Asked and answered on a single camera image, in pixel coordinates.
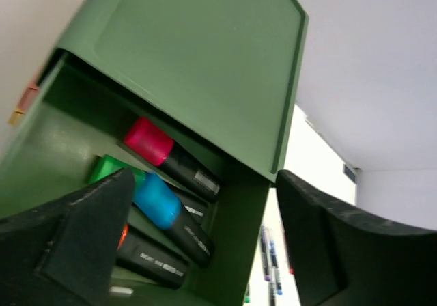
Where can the blue corner label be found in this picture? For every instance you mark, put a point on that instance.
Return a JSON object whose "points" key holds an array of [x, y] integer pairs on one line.
{"points": [[351, 172]]}

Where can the yellow cardboard box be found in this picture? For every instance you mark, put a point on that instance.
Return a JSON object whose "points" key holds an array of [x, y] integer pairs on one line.
{"points": [[16, 117]]}

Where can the green pen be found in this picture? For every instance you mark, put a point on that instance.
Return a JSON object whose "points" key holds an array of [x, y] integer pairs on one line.
{"points": [[247, 298]]}

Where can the pink highlighter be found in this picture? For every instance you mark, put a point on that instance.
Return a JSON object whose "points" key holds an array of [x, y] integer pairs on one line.
{"points": [[162, 151]]}

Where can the orange highlighter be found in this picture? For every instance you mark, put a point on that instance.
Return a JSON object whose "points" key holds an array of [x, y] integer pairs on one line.
{"points": [[141, 254]]}

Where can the blue pen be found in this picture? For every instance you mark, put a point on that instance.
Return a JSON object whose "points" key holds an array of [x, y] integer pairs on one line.
{"points": [[275, 264]]}

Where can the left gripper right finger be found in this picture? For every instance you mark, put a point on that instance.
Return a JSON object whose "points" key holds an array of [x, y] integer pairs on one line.
{"points": [[342, 255]]}

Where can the green drawer box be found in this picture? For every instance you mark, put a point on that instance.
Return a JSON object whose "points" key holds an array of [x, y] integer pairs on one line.
{"points": [[218, 76]]}

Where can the blue highlighter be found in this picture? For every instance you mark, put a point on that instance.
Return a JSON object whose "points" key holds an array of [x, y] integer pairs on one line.
{"points": [[166, 211]]}

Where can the purple pen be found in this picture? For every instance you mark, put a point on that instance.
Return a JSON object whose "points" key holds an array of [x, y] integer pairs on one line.
{"points": [[264, 254]]}

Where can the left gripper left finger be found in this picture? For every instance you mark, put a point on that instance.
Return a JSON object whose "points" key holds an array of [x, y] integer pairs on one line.
{"points": [[63, 252]]}

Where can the green highlighter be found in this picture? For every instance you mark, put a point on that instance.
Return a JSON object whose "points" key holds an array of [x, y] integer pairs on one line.
{"points": [[107, 165]]}

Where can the orange cardboard box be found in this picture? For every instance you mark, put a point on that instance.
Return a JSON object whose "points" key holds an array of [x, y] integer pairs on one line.
{"points": [[28, 97]]}

